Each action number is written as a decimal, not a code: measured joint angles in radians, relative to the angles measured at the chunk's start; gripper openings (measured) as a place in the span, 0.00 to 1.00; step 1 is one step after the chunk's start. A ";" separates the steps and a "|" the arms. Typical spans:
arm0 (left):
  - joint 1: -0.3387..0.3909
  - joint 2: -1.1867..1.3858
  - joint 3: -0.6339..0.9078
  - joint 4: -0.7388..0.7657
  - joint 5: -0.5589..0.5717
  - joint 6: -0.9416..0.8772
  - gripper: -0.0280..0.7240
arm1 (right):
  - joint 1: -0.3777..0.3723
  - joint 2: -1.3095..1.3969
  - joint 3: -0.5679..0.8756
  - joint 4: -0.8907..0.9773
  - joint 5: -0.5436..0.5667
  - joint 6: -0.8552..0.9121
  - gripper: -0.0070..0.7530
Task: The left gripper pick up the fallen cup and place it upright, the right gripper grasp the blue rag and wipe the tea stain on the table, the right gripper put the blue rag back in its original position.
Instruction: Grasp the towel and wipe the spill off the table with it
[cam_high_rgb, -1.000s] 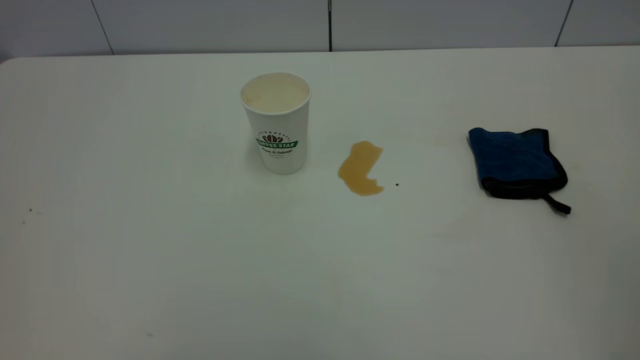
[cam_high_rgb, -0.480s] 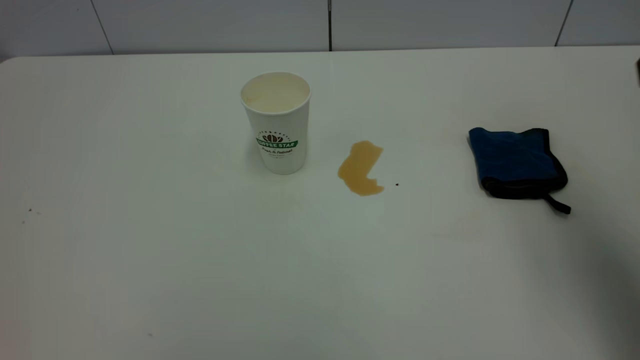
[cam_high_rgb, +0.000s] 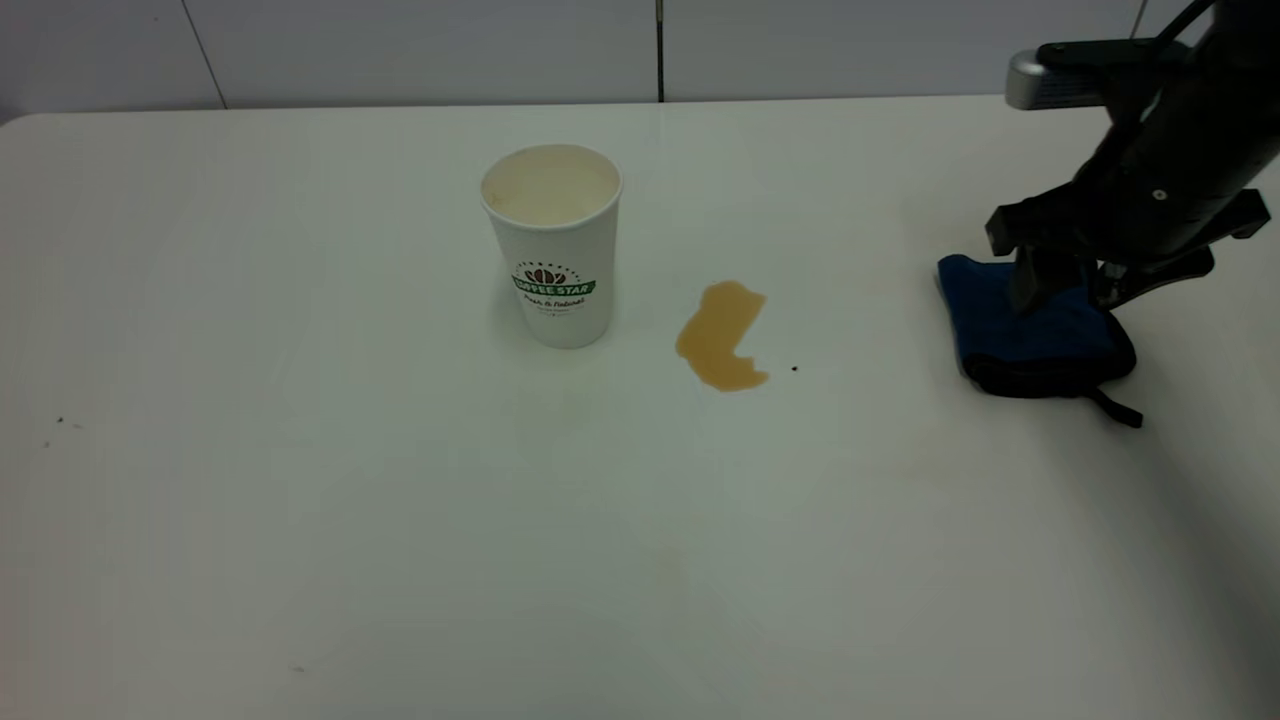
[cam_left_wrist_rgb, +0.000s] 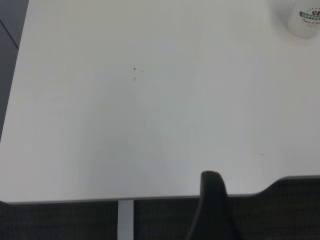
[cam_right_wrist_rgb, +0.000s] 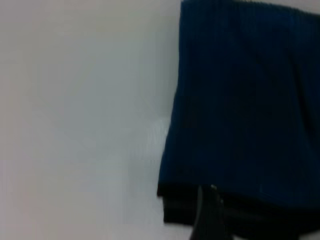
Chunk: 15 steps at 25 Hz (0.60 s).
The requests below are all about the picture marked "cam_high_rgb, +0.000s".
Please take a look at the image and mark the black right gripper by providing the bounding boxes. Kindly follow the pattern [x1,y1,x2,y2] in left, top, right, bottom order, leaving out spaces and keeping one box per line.
[985,70,1280,318]

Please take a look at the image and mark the blue cloth with black trim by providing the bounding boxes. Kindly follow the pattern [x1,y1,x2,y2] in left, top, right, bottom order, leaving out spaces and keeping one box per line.
[935,254,1144,430]

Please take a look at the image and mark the white paper coffee cup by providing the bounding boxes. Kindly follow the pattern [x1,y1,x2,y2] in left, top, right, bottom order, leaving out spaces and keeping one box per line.
[480,143,624,351]

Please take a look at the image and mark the brown coffee spill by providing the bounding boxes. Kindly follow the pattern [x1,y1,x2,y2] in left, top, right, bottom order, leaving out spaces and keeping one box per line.
[675,281,771,393]

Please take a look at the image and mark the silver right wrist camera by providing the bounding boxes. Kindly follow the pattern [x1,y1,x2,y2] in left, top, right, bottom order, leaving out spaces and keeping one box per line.
[1005,38,1196,111]

